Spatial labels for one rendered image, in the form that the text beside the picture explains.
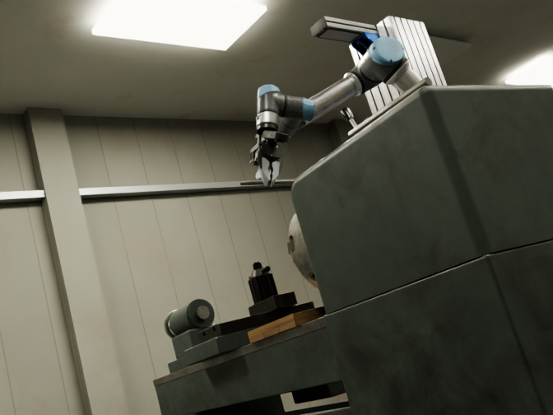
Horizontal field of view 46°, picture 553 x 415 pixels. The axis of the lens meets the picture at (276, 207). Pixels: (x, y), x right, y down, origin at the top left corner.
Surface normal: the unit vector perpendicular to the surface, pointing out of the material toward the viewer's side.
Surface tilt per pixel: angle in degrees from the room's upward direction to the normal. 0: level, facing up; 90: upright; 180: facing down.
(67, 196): 90
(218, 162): 90
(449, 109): 90
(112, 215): 90
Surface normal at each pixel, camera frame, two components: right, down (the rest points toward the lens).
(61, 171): 0.60, -0.35
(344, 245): -0.83, 0.11
